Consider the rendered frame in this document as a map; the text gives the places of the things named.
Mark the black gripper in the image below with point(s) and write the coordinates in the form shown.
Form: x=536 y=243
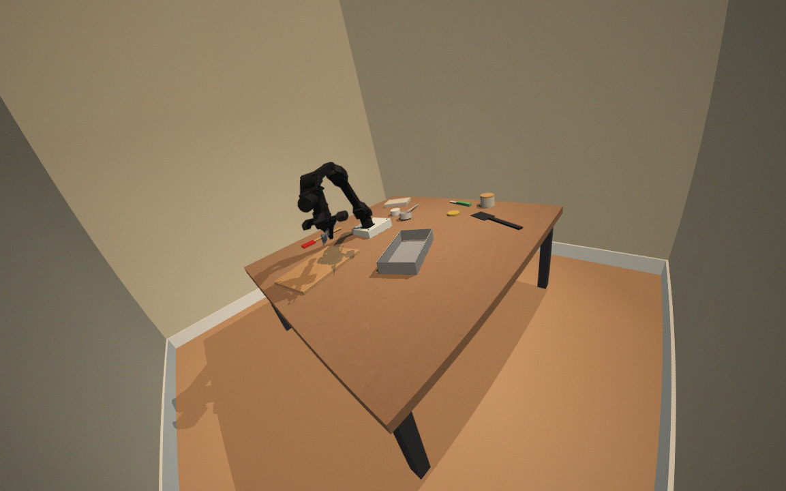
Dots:
x=341 y=216

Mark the dark grey flat spatula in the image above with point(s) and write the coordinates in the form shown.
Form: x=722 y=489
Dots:
x=486 y=216

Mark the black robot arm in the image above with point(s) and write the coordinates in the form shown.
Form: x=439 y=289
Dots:
x=311 y=195

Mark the white saucepan with long handle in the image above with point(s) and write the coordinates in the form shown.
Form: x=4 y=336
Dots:
x=406 y=214

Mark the grey cylinder with orange lid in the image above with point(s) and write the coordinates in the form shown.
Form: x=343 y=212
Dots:
x=487 y=200

